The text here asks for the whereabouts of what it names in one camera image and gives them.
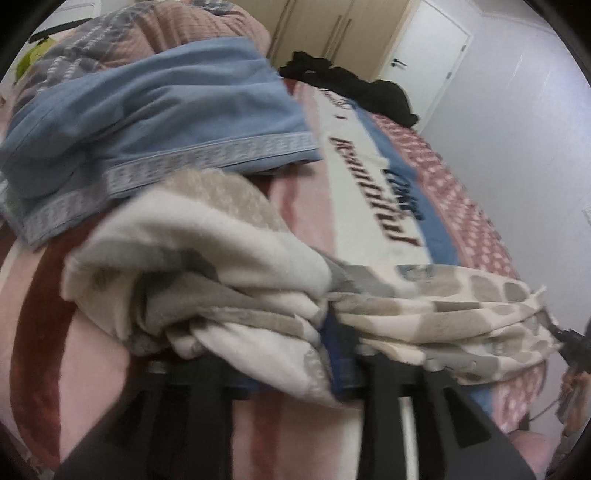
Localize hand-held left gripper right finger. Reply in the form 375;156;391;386
323;318;536;480

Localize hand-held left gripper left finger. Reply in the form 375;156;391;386
55;357;259;480

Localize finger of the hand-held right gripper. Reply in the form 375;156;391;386
547;323;578;347

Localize cream patterned pants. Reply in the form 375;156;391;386
62;171;561;409

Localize pink cloth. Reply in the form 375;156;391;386
510;428;555;480

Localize striped printed blanket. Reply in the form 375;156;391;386
0;78;550;480

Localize black clothing pile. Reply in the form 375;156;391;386
278;52;420;129

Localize light blue blanket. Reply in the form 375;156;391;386
0;37;324;250

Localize white door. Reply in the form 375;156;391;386
376;0;472;123

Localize beige wardrobe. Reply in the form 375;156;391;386
265;0;421;84

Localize pink checked quilt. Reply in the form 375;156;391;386
9;0;273;93

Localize yellow green object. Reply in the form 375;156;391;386
16;39;56;80

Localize thin dark cable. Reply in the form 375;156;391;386
526;399;561;422

